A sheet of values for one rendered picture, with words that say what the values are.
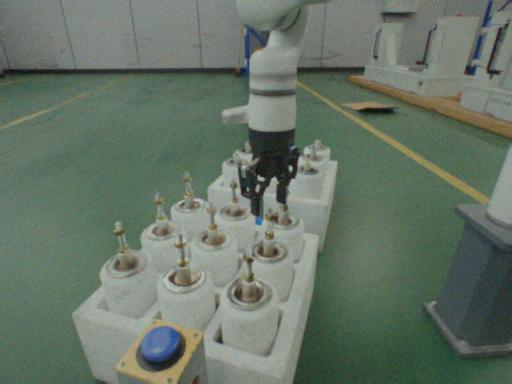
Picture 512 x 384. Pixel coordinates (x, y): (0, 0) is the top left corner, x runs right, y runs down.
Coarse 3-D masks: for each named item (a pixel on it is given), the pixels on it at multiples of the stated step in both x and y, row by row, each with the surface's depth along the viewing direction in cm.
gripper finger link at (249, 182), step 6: (240, 168) 49; (246, 168) 48; (252, 168) 48; (240, 174) 49; (246, 174) 48; (252, 174) 48; (240, 180) 50; (246, 180) 49; (252, 180) 49; (240, 186) 50; (246, 186) 49; (252, 186) 49; (252, 192) 50; (252, 198) 50
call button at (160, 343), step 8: (160, 328) 35; (168, 328) 35; (144, 336) 35; (152, 336) 34; (160, 336) 34; (168, 336) 34; (176, 336) 35; (144, 344) 34; (152, 344) 34; (160, 344) 34; (168, 344) 34; (176, 344) 34; (144, 352) 33; (152, 352) 33; (160, 352) 33; (168, 352) 33; (152, 360) 33; (160, 360) 33
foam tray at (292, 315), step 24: (312, 240) 77; (240, 264) 72; (312, 264) 72; (216, 288) 62; (312, 288) 84; (96, 312) 57; (216, 312) 57; (288, 312) 57; (96, 336) 57; (120, 336) 54; (216, 336) 54; (288, 336) 52; (96, 360) 61; (216, 360) 49; (240, 360) 48; (264, 360) 48; (288, 360) 50
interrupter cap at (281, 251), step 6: (276, 240) 64; (252, 246) 62; (258, 246) 62; (276, 246) 62; (282, 246) 62; (252, 252) 60; (258, 252) 60; (276, 252) 61; (282, 252) 60; (288, 252) 60; (258, 258) 59; (264, 258) 59; (270, 258) 59; (276, 258) 59; (282, 258) 59
